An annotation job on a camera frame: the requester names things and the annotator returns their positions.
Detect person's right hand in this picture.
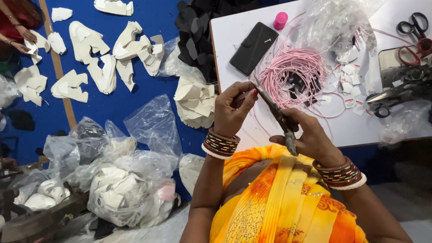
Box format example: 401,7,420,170
269,108,345,168

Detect person's left hand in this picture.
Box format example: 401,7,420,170
214,81,260,136

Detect pink cord strand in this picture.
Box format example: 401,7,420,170
233,90,257,108

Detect worn metal scissors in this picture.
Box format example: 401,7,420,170
251,75,299,157

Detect striped bangles on left wrist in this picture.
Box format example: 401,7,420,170
201,128,241,160

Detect striped bangles on wrist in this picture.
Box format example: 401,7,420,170
201,128,241,160
312,155,368,191

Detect pile of white cut pieces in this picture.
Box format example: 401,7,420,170
69,21,111,65
24,30,51,65
112,21,165,77
14,64,48,107
173,76,217,129
93,0,134,17
87,54,117,95
50,69,89,104

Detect striped bangles on right wrist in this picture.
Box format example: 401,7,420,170
312,155,368,191

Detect heap of small black tags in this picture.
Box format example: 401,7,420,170
287,72,323,107

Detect heap of white paper tags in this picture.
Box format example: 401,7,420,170
332,62,374,117

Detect black phone wallet case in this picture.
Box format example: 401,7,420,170
229,22,279,76

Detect orange yellow sari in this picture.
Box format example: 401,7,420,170
209,144,369,243

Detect empty clear plastic bag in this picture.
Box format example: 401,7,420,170
0,74,21,109
123,94,183,161
158,36,205,83

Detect heap of black cut pieces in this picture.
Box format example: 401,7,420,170
174,0,260,85

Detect large steel shears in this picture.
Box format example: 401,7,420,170
365,78,432,119

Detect crumpled clear plastic bag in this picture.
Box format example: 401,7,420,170
296,0,386,65
379,99,432,146

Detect pink plastic cap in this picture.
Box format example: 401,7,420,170
273,12,289,30

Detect shiny metal tray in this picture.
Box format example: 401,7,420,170
378,45,432,90

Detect black cut piece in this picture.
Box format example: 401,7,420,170
8,109,36,132

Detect old metal machine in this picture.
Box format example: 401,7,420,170
0,157,90,243

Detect coil of pink cord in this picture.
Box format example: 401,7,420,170
251,13,372,142

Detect red handled scissors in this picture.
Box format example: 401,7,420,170
398,37,432,66

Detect black handled scissors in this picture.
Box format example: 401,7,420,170
396,12,429,40

